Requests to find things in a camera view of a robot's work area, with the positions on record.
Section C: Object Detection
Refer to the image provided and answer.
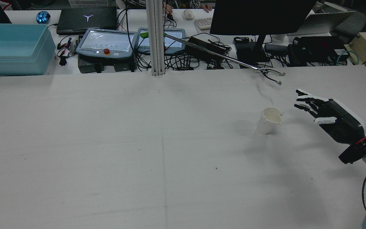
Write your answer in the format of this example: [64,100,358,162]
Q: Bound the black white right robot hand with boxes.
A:
[294,89,366,145]

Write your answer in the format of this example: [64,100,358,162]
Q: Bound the white paper cup with lid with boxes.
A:
[257,108,284,135]

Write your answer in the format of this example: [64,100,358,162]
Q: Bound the black electronics box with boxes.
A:
[287,36,350,67]

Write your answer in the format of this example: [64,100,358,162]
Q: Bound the wooden block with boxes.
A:
[344,31,366,67]

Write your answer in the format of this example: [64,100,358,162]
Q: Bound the grey usb hub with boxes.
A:
[264,44,288,53]

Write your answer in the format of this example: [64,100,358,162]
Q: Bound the silver laptop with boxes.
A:
[287,3,356,36]

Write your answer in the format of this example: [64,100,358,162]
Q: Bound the black monitor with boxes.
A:
[210,0,317,63]

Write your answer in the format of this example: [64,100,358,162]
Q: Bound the metal reacher grabber tool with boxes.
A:
[140,31,286,86]

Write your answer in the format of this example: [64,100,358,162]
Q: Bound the black power brick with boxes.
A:
[184,36,231,64]

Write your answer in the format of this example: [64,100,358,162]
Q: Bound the white keyboard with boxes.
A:
[194,17,214,31]

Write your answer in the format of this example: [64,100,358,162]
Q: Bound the grey teach pendant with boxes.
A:
[137,27,186,54]

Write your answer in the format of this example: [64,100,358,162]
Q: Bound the black power supply box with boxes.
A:
[78,59,105,74]
[113,60,136,72]

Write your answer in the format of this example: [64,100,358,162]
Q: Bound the teach pendant with red button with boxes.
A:
[76,28,139,60]

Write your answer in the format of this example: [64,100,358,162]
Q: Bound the black laptop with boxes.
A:
[56,7,118,35]

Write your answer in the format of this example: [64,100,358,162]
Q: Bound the white plastic basket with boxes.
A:
[68,0,109,8]

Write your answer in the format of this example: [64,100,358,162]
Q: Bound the red black clip leads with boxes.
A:
[57,35,76,66]

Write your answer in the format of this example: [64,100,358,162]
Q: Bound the glowing blue ball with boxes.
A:
[36,11,51,24]

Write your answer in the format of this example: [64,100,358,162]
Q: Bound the light blue plastic bin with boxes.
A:
[0,24,57,77]

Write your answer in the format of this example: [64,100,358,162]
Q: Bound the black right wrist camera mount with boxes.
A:
[339,140,366,164]

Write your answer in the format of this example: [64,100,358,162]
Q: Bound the teal cable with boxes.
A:
[337,50,360,66]

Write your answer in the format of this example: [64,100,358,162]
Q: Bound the black desk cable bundle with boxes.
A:
[116,6,234,71]

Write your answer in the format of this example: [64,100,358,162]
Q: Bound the aluminium profile post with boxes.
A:
[146,0,166,76]

